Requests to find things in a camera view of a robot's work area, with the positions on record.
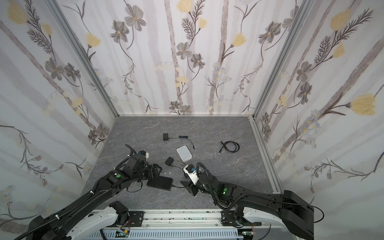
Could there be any black network switch box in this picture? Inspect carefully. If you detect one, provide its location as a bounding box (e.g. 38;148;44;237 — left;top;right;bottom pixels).
147;176;174;191

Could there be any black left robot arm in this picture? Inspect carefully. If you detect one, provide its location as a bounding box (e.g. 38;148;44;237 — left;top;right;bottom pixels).
16;145;163;240

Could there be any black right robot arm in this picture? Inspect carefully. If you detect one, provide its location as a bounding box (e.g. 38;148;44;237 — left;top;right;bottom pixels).
181;163;318;240

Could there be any white rectangular device box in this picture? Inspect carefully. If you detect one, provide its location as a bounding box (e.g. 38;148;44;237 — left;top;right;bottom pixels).
177;146;193;162

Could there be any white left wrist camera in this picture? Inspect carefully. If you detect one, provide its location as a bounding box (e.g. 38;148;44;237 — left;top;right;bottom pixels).
138;151;149;159

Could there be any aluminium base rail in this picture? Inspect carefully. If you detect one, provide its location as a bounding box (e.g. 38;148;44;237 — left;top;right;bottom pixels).
86;209;297;240

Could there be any grey flat cable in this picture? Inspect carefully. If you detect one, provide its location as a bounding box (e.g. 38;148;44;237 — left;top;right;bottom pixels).
179;160;250;178

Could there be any white slotted cable duct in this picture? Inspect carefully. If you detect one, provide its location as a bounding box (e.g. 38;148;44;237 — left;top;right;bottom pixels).
86;229;244;240

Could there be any coiled black cable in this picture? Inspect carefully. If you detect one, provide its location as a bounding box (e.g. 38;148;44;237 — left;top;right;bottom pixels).
218;140;241;156

